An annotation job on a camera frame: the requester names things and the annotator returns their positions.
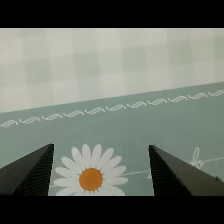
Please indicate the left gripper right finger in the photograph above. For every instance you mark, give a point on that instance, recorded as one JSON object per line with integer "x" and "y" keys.
{"x": 175, "y": 176}

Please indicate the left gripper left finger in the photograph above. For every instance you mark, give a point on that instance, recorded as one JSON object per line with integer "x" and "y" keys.
{"x": 31, "y": 175}

